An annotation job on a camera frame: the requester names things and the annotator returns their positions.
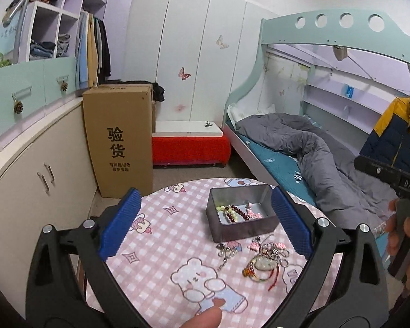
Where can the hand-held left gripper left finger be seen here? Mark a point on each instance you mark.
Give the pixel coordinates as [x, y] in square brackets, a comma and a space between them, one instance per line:
[121, 222]

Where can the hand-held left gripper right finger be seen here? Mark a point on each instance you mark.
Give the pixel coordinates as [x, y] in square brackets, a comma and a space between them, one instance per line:
[290, 222]

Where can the grey metal tin box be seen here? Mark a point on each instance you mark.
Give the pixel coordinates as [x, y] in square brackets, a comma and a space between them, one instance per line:
[239, 232]

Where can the person's left hand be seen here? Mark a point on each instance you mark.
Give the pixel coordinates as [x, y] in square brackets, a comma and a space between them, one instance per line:
[205, 319]

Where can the yellow and navy jacket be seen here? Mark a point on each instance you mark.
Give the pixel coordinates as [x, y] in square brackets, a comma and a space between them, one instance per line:
[393, 136]

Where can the teal bed sheet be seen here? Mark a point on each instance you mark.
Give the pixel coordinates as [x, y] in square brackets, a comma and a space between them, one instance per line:
[280, 167]

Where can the grey duvet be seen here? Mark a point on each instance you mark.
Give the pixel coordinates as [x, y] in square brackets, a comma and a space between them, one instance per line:
[311, 143]

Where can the tall brown cardboard box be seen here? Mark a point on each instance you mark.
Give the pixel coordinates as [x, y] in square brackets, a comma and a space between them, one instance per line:
[119, 136]

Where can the red covered bench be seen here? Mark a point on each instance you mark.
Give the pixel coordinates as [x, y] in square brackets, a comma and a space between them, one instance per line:
[191, 150]

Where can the small blue box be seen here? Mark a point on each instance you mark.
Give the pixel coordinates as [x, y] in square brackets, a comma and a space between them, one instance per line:
[348, 91]

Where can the cream low cabinet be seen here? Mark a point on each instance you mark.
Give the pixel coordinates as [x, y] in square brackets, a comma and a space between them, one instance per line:
[27, 164]

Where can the white board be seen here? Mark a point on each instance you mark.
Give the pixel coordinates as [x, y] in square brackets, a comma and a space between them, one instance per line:
[188, 129]

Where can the white pillow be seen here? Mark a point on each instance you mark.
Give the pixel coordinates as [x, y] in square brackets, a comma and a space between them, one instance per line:
[237, 112]

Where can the pale pink butterfly sticker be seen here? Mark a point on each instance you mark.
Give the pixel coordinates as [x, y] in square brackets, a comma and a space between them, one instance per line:
[179, 108]

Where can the black garment behind box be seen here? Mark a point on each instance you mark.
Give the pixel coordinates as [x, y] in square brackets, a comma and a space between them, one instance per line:
[159, 92]

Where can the pine cone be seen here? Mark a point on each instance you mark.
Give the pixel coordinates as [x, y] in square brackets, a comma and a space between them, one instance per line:
[18, 107]
[64, 86]

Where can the beige hanging pouch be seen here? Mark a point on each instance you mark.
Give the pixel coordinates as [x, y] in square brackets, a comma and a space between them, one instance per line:
[339, 53]

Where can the narrow teal drawer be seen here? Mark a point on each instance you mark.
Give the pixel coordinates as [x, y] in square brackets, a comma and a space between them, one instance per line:
[59, 71]

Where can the yellow hanging garment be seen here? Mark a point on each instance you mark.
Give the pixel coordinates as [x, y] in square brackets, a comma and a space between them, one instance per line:
[92, 54]

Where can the black hanging garment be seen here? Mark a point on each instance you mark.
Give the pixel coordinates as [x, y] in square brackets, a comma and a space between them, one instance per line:
[104, 51]

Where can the light blue hanging garment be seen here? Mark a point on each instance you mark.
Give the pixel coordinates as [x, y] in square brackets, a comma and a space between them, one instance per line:
[82, 54]

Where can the wide teal drawer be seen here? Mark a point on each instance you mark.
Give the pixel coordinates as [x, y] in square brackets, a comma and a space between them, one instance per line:
[17, 85]

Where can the folded grey clothes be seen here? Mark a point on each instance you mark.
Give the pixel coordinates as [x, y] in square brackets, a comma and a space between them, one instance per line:
[63, 45]

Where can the stack of folded jeans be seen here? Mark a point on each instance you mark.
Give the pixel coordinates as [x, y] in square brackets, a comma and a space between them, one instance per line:
[41, 51]

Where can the grey curved metal pipe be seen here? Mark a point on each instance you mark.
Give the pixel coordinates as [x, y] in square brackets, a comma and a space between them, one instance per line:
[24, 5]

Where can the lilac bed wall shelf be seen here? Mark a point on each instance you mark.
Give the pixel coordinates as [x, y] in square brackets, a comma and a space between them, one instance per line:
[331, 102]

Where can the pink butterfly wall sticker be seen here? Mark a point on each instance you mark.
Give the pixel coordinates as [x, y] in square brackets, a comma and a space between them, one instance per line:
[183, 73]

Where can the beige butterfly wall sticker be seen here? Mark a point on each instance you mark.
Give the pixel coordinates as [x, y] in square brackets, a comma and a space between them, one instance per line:
[222, 42]

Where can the teal bunk bed frame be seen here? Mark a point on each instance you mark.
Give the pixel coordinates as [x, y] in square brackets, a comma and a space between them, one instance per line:
[283, 27]

